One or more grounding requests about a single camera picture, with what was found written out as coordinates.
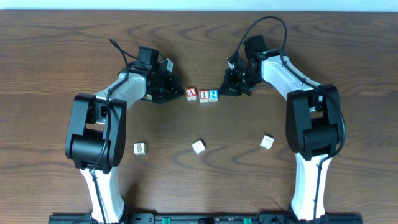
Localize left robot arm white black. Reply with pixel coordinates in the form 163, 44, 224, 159
65, 47, 184, 223

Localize red letter I block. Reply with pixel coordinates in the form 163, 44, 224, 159
199, 90, 209, 103

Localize plain wooden block centre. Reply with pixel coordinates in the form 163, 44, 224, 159
192, 139, 206, 154

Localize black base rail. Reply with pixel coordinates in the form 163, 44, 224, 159
48, 213, 363, 224

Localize plain wooden block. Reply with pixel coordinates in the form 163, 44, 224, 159
260, 135, 274, 149
192, 139, 206, 154

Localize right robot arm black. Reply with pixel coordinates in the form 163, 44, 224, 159
218, 35, 345, 223

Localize red letter A block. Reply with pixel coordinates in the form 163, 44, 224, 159
186, 88, 197, 101

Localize brown picture wooden block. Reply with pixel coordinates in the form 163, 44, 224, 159
134, 142, 146, 155

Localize blue number 2 block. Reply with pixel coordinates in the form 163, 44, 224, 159
208, 90, 219, 102

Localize plain wooden block right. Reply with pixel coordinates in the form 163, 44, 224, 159
260, 135, 274, 149

